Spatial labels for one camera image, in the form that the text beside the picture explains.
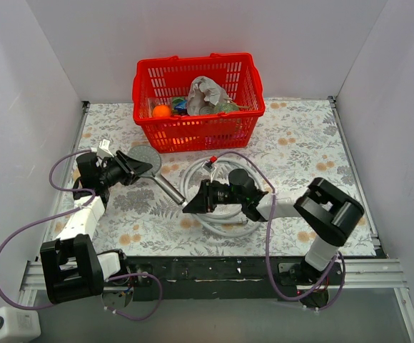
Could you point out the floral patterned mat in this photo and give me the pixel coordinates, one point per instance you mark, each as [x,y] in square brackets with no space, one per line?
[292,143]

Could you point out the colourful small toy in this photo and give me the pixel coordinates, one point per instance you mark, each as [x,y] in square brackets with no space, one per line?
[179,106]

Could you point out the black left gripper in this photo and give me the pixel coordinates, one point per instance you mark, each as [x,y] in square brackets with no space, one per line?
[123,168]

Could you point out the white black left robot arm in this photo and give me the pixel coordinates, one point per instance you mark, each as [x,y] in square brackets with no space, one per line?
[72,268]

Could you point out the aluminium frame rail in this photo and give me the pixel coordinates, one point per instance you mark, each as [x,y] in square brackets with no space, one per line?
[360,273]

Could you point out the red plastic basket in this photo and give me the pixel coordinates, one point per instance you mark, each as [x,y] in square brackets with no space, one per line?
[157,81]

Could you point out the green glass item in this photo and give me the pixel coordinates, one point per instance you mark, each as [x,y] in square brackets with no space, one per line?
[228,107]

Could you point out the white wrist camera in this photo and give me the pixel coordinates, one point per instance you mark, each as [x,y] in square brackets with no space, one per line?
[210,167]
[103,151]

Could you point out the grey shower head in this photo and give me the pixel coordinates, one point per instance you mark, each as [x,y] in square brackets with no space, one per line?
[147,154]

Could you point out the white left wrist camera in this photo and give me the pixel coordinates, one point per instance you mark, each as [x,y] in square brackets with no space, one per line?
[103,151]

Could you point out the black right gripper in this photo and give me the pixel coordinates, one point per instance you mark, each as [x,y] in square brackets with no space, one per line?
[208,196]

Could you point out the orange ball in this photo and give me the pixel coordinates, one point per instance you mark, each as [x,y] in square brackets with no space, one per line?
[161,111]

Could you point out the white box with knob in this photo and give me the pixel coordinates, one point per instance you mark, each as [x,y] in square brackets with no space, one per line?
[17,325]

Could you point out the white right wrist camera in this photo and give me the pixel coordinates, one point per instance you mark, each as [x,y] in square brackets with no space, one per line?
[210,167]

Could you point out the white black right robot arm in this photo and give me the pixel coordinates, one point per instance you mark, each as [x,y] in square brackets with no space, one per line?
[331,213]

